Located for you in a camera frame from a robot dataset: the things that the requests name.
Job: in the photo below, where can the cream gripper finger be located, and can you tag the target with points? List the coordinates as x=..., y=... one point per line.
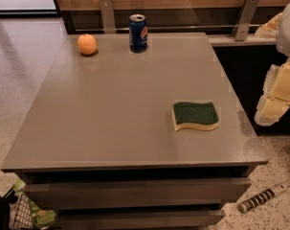
x=275, y=100
x=269, y=29

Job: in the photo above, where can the green and yellow sponge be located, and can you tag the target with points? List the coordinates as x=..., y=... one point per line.
x=187, y=115

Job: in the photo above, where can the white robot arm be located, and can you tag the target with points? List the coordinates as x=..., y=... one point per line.
x=283, y=33

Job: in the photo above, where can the white power strip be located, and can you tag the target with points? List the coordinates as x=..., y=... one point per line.
x=261, y=198

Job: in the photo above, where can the blue pepsi can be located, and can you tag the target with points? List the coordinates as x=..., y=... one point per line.
x=137, y=33

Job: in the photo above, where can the orange fruit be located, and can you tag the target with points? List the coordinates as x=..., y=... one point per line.
x=87, y=44

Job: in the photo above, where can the grey upper drawer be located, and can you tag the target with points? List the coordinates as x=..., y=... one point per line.
x=139, y=193

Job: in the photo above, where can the grey drawer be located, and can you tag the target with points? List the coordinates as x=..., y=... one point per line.
x=139, y=193
x=140, y=220

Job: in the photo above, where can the grey lower drawer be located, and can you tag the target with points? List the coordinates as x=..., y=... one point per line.
x=140, y=220

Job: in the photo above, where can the green chip bag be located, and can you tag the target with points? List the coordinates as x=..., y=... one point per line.
x=41, y=219

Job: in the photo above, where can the right metal bracket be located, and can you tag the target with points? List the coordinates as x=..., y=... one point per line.
x=242, y=26

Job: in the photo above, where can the metal bracket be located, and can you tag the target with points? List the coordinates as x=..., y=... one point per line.
x=108, y=16
x=242, y=26

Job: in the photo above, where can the metal rail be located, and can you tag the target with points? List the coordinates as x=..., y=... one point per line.
x=194, y=28

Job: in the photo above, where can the left metal bracket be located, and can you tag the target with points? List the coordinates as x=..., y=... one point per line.
x=108, y=16

